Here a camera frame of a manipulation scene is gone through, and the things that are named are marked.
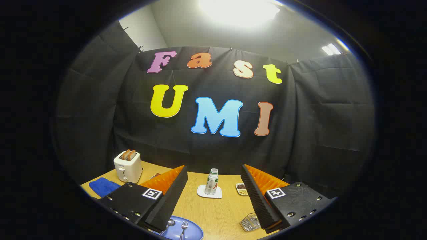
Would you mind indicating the grey food plate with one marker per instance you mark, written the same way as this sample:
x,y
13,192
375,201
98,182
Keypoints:
x,y
155,175

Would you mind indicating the blue round plate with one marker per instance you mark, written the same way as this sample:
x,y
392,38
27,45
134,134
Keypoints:
x,y
194,230

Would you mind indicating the large ceiling light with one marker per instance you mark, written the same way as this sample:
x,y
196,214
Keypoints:
x,y
238,11

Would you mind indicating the white square coaster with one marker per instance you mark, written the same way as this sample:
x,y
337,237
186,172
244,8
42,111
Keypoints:
x,y
201,192

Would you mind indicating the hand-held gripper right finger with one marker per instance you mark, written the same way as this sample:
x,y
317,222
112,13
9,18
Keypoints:
x,y
258,200

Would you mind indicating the white divided grain dish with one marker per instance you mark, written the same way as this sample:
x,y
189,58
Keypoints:
x,y
241,189

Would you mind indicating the brown toast slice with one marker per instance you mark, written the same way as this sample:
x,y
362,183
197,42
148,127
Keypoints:
x,y
132,154
125,155

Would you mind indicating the white and green bottle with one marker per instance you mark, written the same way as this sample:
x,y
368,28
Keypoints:
x,y
211,183

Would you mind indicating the blue folded towel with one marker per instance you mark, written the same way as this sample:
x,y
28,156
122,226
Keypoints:
x,y
103,186

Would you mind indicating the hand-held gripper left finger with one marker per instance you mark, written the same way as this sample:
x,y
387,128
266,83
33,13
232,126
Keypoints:
x,y
170,200

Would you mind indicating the white toaster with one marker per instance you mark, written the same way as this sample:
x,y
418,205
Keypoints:
x,y
131,168

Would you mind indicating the small ceiling light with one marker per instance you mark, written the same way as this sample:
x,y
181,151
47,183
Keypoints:
x,y
331,49

